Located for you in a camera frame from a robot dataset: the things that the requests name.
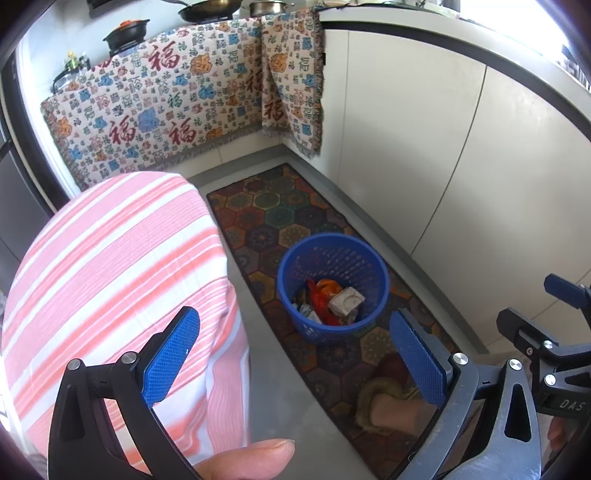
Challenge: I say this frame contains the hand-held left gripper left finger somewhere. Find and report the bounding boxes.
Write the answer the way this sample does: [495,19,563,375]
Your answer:
[48,306,205,480]

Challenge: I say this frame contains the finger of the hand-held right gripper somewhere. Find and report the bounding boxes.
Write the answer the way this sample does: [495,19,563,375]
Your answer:
[496,308,562,366]
[543,272,591,320]

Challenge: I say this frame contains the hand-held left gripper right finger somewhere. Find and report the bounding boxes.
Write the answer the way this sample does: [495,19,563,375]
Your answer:
[390,308,542,480]

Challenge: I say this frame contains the red candy wrapper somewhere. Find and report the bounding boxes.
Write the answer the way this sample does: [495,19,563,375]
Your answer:
[308,281,341,326]

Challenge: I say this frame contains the blue plastic basket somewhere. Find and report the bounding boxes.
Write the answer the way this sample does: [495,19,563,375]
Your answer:
[276,233,391,345]

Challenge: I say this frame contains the person's left hand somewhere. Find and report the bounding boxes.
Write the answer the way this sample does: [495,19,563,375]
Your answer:
[191,439,297,480]

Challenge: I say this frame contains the person's foot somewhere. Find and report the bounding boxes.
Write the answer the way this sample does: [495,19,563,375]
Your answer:
[369,392,445,437]

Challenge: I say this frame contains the round table striped tablecloth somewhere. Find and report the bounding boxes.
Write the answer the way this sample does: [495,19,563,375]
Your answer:
[0,171,253,480]

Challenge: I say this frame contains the hexagon patterned floor mat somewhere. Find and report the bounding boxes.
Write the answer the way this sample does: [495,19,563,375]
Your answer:
[206,163,468,480]

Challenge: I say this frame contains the white lower kitchen cabinets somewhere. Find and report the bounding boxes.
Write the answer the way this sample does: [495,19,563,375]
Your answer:
[318,28,591,357]

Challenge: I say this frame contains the large printed blanket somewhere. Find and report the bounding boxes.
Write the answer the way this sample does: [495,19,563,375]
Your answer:
[40,17,274,186]

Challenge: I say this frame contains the window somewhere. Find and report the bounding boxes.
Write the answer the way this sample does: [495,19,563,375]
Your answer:
[462,0,591,85]

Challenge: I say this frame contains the glass kettle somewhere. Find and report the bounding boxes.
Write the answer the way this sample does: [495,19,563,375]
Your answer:
[51,50,91,92]

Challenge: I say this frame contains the small printed blanket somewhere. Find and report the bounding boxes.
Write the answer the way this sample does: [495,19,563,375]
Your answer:
[260,8,327,160]

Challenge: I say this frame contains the kitchen countertop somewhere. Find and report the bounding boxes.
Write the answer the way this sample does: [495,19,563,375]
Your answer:
[318,0,591,145]

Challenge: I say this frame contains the black pot orange lid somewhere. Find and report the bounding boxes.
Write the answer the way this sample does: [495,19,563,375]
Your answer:
[102,19,151,52]

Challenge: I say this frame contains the wok with glass lid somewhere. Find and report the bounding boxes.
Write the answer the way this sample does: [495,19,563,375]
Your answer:
[163,0,243,23]

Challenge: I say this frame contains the steel pot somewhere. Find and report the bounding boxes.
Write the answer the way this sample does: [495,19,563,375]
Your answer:
[249,0,297,17]

